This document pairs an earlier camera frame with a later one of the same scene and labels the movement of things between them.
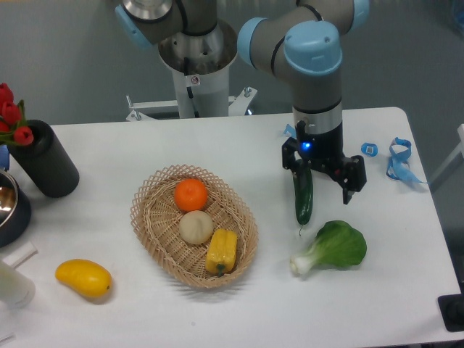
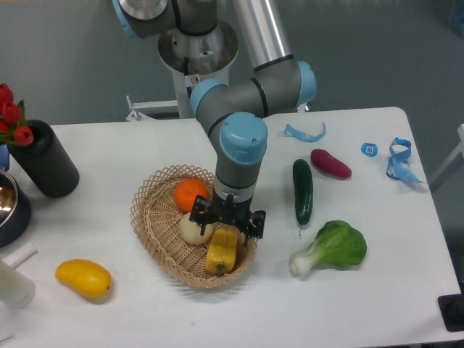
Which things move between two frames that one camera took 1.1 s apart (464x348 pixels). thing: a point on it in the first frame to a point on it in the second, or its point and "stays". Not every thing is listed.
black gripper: [325, 151] to [228, 211]
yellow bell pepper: [221, 251] stays
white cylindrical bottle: [17, 291] stays
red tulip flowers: [13, 127] stays
